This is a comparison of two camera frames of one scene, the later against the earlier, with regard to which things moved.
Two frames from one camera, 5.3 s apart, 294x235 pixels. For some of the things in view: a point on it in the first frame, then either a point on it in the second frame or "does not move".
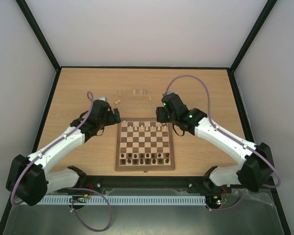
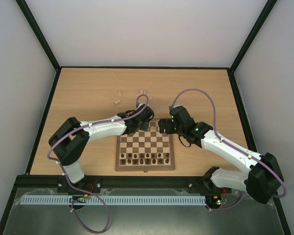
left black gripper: x=112 y=120 → x=145 y=127
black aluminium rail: x=149 y=182 does not move
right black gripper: x=160 y=115 → x=166 y=126
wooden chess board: x=144 y=144 does not move
